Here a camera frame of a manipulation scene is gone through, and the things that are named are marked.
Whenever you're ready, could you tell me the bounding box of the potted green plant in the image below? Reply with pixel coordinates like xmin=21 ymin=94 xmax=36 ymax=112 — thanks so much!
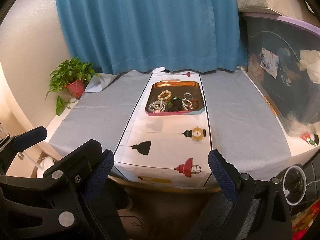
xmin=46 ymin=57 xmax=97 ymax=117

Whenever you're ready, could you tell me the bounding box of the white rim trash bin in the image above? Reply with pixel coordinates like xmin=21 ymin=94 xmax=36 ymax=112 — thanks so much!
xmin=282 ymin=164 xmax=308 ymax=205

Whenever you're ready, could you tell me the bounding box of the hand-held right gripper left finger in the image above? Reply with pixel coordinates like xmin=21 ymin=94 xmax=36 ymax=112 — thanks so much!
xmin=85 ymin=149 xmax=128 ymax=240

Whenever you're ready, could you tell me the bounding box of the blue curtain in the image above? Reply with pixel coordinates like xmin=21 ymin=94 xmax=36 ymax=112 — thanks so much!
xmin=54 ymin=0 xmax=247 ymax=75

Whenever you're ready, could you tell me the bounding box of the grey tablecloth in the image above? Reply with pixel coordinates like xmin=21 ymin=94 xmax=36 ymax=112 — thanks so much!
xmin=47 ymin=66 xmax=292 ymax=189

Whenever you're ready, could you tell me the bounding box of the person's left leg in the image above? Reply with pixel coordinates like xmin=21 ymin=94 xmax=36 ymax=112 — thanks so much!
xmin=96 ymin=177 xmax=130 ymax=240

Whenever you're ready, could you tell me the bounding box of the red patterned cloth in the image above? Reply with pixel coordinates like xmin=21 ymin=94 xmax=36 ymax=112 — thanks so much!
xmin=291 ymin=200 xmax=320 ymax=240

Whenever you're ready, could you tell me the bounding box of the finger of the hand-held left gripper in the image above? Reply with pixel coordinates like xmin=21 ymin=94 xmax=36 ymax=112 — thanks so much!
xmin=14 ymin=127 xmax=48 ymax=153
xmin=44 ymin=140 xmax=103 ymax=188

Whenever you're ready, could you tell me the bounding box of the white round disc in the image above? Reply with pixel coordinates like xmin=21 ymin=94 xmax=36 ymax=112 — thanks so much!
xmin=37 ymin=156 xmax=57 ymax=178

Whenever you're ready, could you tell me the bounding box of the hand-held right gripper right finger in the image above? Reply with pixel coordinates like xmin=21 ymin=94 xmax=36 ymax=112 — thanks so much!
xmin=209 ymin=150 xmax=293 ymax=240

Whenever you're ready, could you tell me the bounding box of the metal tray with pink rim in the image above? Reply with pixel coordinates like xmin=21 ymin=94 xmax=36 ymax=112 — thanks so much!
xmin=144 ymin=81 xmax=206 ymax=117

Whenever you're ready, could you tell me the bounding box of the clear storage box purple lid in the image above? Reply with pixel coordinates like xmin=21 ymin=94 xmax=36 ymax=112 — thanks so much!
xmin=240 ymin=12 xmax=320 ymax=138

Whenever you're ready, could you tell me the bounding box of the yellow bead bracelet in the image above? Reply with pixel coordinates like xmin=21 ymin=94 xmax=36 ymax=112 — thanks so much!
xmin=157 ymin=91 xmax=173 ymax=101

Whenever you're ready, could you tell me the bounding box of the white lamp print table runner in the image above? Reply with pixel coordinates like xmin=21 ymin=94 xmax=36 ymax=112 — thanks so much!
xmin=110 ymin=67 xmax=213 ymax=188

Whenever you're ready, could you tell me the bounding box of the white plastic bag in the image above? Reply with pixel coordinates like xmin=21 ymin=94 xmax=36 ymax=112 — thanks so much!
xmin=299 ymin=49 xmax=320 ymax=83

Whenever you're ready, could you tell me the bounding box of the gold bangle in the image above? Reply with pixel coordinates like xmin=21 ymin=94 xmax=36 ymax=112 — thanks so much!
xmin=187 ymin=99 xmax=200 ymax=111

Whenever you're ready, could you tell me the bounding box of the person's right leg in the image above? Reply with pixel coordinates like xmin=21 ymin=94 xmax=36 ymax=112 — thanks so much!
xmin=197 ymin=192 xmax=260 ymax=240

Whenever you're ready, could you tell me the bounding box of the black and green watch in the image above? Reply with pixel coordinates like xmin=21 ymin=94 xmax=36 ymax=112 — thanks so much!
xmin=167 ymin=97 xmax=183 ymax=112

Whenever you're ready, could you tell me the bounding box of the person's leg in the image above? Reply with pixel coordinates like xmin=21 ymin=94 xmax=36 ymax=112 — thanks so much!
xmin=96 ymin=177 xmax=130 ymax=240
xmin=197 ymin=192 xmax=260 ymax=240

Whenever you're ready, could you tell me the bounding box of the pastel bead bracelet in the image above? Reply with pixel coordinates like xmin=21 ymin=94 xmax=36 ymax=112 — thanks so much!
xmin=153 ymin=101 xmax=167 ymax=113

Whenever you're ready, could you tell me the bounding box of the red and green snack packet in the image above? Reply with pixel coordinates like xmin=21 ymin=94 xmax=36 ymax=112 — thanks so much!
xmin=300 ymin=134 xmax=320 ymax=147

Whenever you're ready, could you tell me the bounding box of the black cabinet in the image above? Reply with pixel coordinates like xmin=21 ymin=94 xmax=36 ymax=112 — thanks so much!
xmin=300 ymin=152 xmax=320 ymax=205

